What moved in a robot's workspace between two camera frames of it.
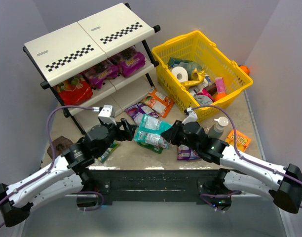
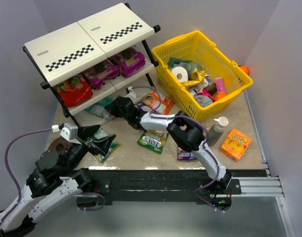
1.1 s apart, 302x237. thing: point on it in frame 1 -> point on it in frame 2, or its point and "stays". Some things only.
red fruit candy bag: [75, 91] stays
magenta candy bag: [96, 75] stays
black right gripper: [175, 132] -> [122, 108]
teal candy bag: [150, 130] -> [100, 108]
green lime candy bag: [114, 145] stays
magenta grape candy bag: [129, 61] stays
